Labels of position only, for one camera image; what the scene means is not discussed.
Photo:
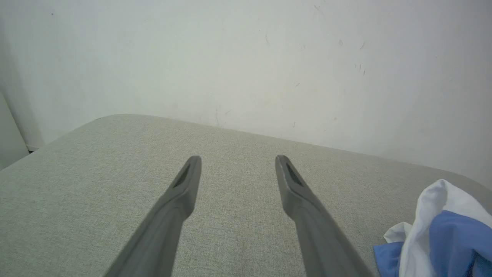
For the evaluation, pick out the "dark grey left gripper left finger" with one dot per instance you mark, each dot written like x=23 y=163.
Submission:
x=161 y=231

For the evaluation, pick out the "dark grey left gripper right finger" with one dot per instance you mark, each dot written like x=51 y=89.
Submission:
x=319 y=234

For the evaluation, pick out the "blue and white cloth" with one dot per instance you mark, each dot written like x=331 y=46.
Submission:
x=453 y=238

